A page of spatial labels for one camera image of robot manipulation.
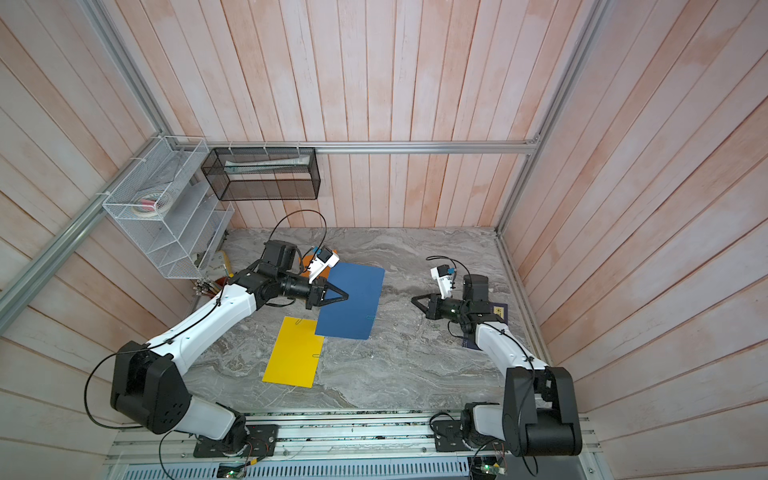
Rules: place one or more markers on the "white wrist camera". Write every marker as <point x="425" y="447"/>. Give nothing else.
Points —
<point x="444" y="275"/>
<point x="324" y="261"/>

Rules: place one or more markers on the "black wire mesh basket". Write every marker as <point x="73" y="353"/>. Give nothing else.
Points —
<point x="303" y="184"/>

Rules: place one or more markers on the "red pen holder cup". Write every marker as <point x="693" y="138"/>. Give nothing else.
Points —
<point x="216" y="286"/>

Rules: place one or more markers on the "white wire mesh shelf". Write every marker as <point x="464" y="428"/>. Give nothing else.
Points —
<point x="174" y="218"/>

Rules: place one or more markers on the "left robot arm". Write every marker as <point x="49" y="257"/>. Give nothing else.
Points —
<point x="148" y="380"/>

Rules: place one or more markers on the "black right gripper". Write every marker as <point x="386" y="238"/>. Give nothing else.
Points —
<point x="434" y="311"/>

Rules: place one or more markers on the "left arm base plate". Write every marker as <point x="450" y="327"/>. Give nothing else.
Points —
<point x="256" y="440"/>

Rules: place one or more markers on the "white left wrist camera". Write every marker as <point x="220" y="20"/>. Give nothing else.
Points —
<point x="324" y="261"/>

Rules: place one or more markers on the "paper in black basket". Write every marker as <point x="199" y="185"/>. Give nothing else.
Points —
<point x="262" y="167"/>

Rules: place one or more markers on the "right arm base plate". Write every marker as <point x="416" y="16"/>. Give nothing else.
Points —
<point x="454" y="436"/>

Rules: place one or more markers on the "tape roll in shelf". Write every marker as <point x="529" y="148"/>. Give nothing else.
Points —
<point x="151" y="204"/>

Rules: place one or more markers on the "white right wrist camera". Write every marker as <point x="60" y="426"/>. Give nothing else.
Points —
<point x="444" y="275"/>

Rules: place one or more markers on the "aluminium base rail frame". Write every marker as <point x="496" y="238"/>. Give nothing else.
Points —
<point x="293" y="436"/>

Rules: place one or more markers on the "orange paper document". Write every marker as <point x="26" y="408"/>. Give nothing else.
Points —
<point x="309" y="261"/>

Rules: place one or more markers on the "yellow paper document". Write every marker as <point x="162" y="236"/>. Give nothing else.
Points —
<point x="295" y="355"/>

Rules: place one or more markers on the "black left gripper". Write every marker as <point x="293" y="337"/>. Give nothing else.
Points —
<point x="318" y="291"/>

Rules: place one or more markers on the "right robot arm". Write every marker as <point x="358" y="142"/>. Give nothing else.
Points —
<point x="538" y="415"/>

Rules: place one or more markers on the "dark navy book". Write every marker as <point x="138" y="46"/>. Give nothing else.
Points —
<point x="499" y="313"/>

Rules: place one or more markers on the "blue paper document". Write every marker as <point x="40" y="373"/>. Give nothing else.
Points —
<point x="352" y="318"/>

